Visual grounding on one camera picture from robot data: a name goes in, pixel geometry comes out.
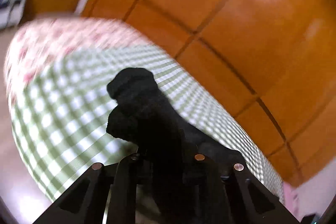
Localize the black pants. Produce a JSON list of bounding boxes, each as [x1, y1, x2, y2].
[[106, 68, 238, 223]]

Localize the pink pillow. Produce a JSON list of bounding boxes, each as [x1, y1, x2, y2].
[[283, 182, 299, 218]]

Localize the green checkered bed sheet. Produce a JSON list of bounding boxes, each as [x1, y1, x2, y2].
[[4, 18, 284, 200]]

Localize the orange wooden wardrobe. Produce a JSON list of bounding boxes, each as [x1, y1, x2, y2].
[[23, 0, 335, 186]]

